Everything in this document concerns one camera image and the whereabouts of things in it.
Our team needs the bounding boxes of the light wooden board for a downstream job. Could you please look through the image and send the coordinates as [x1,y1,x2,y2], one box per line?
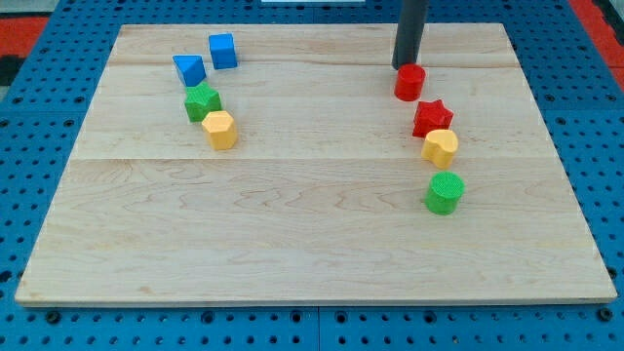
[15,23,617,307]

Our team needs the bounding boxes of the blue cube block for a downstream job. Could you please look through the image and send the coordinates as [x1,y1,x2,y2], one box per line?
[209,33,238,70]

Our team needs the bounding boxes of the yellow hexagon block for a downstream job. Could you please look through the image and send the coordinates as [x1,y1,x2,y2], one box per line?
[202,110,238,150]

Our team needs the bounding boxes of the yellow heart block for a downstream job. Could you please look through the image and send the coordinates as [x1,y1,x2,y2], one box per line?
[421,129,459,170]

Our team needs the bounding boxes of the red star block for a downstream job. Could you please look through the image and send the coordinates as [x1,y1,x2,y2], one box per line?
[412,99,454,137]

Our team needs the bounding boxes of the green star block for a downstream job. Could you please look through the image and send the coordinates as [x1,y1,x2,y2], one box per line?
[184,82,222,123]

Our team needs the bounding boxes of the green cylinder block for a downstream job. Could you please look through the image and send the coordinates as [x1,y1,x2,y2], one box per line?
[424,172,465,215]

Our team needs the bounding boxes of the red cylinder block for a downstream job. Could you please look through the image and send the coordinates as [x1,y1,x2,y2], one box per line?
[394,63,426,101]

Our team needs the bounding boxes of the blue triangular prism block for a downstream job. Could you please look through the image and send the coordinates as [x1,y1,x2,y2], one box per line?
[173,55,207,87]

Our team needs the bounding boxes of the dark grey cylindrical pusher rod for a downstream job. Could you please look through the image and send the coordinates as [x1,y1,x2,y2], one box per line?
[391,0,430,70]

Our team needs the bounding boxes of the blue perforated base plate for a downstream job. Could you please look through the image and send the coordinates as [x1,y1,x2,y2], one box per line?
[1,0,623,350]

